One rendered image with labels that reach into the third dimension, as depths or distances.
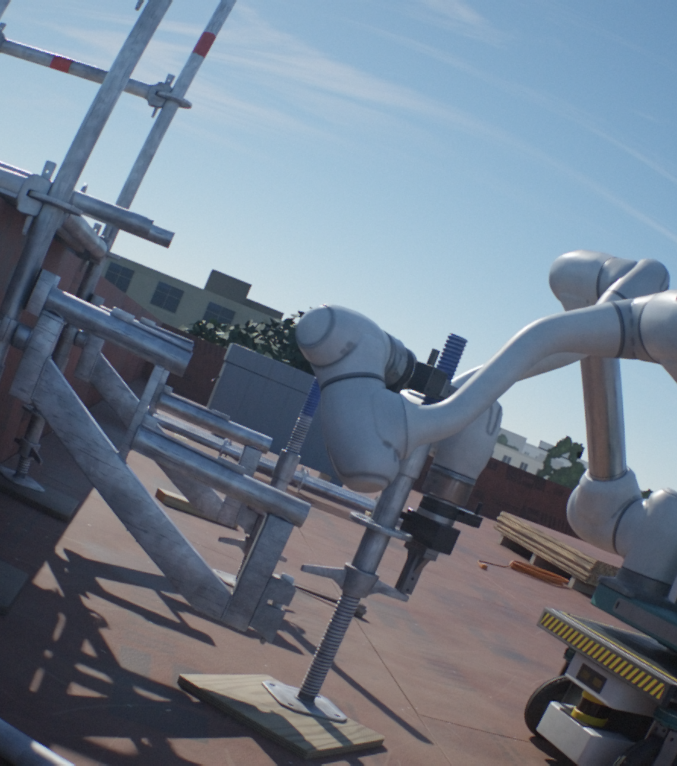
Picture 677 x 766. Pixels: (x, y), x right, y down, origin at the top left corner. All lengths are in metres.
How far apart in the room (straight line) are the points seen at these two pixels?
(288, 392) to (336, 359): 6.17
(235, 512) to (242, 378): 4.83
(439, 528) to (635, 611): 0.64
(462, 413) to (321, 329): 0.25
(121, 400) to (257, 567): 1.16
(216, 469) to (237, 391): 5.91
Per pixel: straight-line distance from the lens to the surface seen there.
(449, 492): 1.98
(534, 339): 1.78
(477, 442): 1.98
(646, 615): 2.35
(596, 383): 2.45
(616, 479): 2.56
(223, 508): 3.03
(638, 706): 2.22
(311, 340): 1.66
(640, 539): 2.49
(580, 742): 2.24
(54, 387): 1.93
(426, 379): 1.83
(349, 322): 1.67
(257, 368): 7.82
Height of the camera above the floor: 0.58
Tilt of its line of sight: 1 degrees up
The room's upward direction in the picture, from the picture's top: 22 degrees clockwise
